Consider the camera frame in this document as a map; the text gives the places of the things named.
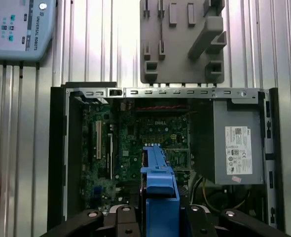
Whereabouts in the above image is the green motherboard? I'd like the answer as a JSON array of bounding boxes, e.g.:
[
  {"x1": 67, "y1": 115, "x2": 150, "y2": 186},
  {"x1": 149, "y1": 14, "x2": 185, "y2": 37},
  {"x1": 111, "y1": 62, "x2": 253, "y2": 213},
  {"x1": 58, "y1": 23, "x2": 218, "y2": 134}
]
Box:
[{"x1": 82, "y1": 102, "x2": 193, "y2": 213}]

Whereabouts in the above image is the grey parts rack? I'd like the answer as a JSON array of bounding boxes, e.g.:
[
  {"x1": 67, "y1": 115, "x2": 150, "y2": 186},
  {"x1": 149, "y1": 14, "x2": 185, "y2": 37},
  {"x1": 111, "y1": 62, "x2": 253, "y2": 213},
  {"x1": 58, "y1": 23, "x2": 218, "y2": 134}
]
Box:
[{"x1": 139, "y1": 0, "x2": 227, "y2": 86}]

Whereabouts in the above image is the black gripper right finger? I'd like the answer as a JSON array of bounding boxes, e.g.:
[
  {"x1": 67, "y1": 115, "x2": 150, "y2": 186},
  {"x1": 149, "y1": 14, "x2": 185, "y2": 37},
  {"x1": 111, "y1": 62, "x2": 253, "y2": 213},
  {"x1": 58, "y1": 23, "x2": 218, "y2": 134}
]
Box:
[{"x1": 184, "y1": 204, "x2": 291, "y2": 237}]

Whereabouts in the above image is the black expansion slot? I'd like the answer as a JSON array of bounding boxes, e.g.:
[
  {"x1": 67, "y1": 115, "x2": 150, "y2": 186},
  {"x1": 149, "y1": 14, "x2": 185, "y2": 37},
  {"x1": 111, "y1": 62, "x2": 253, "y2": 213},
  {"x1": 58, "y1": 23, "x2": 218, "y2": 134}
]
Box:
[{"x1": 107, "y1": 132, "x2": 114, "y2": 180}]

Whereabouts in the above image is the CPU socket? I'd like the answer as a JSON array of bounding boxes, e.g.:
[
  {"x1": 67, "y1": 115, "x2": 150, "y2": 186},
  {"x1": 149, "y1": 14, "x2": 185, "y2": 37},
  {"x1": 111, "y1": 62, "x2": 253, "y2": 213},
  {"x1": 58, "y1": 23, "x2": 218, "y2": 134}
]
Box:
[{"x1": 165, "y1": 148, "x2": 192, "y2": 171}]

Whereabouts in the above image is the white expansion slot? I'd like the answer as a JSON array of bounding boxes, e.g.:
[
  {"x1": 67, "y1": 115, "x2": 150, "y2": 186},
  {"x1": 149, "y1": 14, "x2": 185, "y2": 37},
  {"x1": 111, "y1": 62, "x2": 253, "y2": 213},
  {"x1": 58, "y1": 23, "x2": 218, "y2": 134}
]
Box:
[{"x1": 95, "y1": 120, "x2": 102, "y2": 160}]

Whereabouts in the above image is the black PC case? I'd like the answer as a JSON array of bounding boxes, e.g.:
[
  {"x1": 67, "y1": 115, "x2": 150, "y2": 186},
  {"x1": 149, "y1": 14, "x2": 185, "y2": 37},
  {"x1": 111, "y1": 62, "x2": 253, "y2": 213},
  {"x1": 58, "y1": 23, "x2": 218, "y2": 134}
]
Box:
[{"x1": 47, "y1": 81, "x2": 287, "y2": 237}]

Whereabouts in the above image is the hard disk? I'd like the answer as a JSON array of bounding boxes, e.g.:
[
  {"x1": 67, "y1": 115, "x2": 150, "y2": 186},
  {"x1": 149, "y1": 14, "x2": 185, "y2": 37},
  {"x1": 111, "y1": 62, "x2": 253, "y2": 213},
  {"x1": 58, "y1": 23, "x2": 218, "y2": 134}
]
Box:
[{"x1": 140, "y1": 145, "x2": 187, "y2": 237}]

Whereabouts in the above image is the grey power supply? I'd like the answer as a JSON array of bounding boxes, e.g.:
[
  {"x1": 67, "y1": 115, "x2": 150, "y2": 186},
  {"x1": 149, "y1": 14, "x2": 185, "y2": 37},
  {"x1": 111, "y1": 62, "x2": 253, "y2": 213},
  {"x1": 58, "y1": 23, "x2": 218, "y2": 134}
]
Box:
[{"x1": 212, "y1": 98, "x2": 266, "y2": 186}]

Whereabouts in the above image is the red black twisted wire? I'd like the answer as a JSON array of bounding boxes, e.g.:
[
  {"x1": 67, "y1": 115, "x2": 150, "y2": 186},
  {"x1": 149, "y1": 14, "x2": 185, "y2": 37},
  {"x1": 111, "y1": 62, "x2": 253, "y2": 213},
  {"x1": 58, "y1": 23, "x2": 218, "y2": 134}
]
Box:
[{"x1": 135, "y1": 105, "x2": 187, "y2": 111}]

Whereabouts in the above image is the yellow power wire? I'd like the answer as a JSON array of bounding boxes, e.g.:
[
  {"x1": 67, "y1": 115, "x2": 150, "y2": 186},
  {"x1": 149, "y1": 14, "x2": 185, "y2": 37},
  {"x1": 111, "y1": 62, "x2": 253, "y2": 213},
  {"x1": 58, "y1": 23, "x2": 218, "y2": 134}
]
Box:
[{"x1": 196, "y1": 176, "x2": 247, "y2": 215}]

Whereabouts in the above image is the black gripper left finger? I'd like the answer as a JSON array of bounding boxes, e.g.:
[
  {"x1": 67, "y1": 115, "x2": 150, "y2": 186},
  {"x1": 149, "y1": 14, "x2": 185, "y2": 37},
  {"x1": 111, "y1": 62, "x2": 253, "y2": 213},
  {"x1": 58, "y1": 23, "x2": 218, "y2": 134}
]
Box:
[{"x1": 40, "y1": 204, "x2": 143, "y2": 237}]

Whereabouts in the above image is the pale blue teach pendant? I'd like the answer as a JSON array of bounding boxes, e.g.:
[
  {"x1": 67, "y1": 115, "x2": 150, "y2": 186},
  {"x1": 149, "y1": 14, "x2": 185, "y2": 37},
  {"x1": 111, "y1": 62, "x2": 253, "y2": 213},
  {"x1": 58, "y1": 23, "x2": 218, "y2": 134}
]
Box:
[{"x1": 0, "y1": 0, "x2": 58, "y2": 62}]

